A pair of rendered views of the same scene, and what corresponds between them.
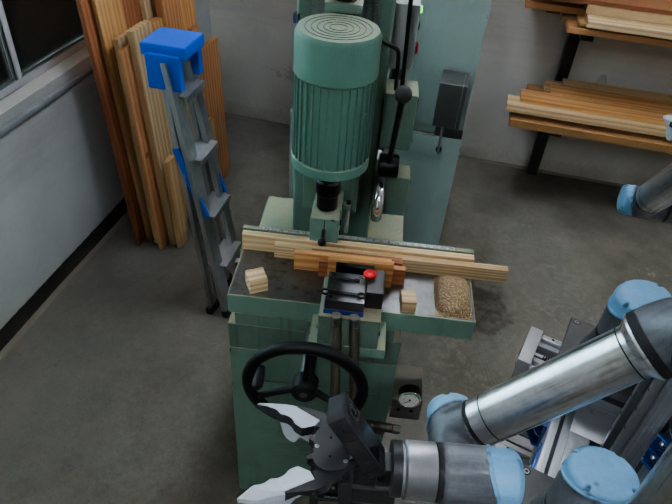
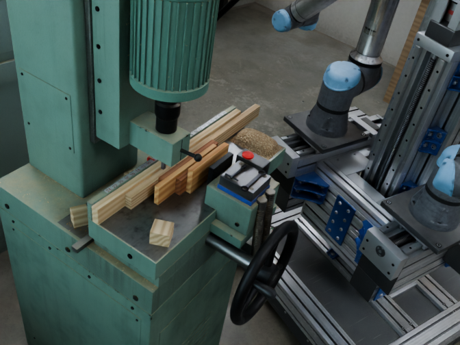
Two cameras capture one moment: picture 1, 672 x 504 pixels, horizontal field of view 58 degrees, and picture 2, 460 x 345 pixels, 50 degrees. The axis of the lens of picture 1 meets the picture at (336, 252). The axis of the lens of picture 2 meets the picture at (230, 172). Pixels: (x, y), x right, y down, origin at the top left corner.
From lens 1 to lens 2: 1.07 m
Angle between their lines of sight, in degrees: 49
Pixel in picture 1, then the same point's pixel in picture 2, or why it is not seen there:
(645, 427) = (422, 131)
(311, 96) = (194, 14)
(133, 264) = not seen: outside the picture
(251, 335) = (168, 287)
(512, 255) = not seen: hidden behind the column
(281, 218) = (40, 189)
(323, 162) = (200, 79)
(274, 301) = (188, 236)
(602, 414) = (341, 157)
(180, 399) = not seen: outside the picture
